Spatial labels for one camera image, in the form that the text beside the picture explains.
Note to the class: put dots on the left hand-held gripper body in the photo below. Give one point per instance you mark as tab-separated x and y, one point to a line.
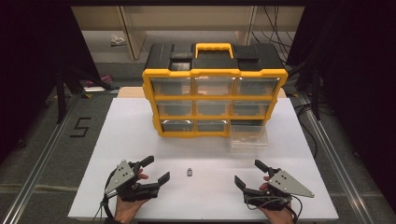
124	177

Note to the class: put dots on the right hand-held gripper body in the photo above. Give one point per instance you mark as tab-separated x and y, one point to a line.
285	185

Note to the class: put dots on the small grey metal adapter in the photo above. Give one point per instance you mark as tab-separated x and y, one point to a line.
189	172

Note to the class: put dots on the clear plastic drawer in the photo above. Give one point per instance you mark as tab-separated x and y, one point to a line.
249	138

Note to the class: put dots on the person's right hand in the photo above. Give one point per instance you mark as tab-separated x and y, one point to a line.
278	216

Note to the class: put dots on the person's left hand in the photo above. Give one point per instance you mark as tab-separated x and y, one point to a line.
126	211

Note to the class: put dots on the row of closed transparent bins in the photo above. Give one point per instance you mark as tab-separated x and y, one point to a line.
174	108

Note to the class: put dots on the light wooden board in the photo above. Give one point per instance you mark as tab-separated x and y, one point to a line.
130	92

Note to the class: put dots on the yellow black organizer cabinet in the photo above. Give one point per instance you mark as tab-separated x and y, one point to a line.
214	98

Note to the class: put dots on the pink object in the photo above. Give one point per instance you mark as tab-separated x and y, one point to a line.
104	79

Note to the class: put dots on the black metal stand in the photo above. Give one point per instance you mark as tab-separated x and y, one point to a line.
61	99

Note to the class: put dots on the white crumpled cloth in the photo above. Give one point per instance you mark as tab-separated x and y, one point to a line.
117	40

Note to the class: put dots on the beige wooden furniture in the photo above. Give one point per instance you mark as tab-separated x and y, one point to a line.
137	34

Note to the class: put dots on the dark curtain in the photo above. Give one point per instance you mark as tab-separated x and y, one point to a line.
358	77
31	62

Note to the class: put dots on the metal floor rail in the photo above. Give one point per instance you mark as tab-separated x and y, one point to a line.
336	161
37	174

